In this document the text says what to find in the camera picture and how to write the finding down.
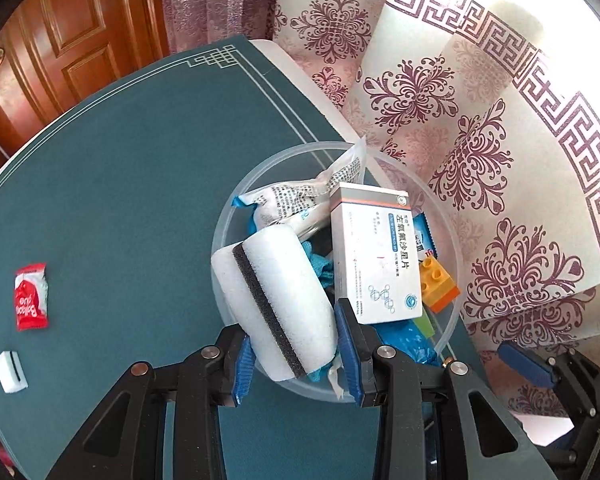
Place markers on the light blue snack packet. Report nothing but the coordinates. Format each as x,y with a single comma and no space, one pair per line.
425,240

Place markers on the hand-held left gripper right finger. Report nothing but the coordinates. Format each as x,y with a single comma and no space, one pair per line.
349,360

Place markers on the white printed plastic packet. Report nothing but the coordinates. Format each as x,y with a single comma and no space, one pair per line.
285,200

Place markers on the patterned purple and white curtain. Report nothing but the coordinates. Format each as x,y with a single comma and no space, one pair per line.
480,110

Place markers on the teal table cover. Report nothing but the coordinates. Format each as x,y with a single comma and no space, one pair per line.
130,185

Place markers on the dark blue biscuit packet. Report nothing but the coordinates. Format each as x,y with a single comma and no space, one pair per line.
405,340

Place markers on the red snack packet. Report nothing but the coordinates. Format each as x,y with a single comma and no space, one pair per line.
30,300

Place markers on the wooden door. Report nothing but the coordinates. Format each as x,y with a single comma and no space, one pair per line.
80,35

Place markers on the white medicine box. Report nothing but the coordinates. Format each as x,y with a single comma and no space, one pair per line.
375,260

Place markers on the green packet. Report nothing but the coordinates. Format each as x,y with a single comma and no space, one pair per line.
426,327

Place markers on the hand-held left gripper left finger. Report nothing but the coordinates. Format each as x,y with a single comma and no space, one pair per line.
242,380

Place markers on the clear plastic bowl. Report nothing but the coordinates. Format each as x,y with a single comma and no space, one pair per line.
445,240

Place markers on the orange and yellow toy block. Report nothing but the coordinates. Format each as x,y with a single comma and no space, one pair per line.
437,285

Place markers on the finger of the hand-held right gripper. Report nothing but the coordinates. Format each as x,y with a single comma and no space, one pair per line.
525,365

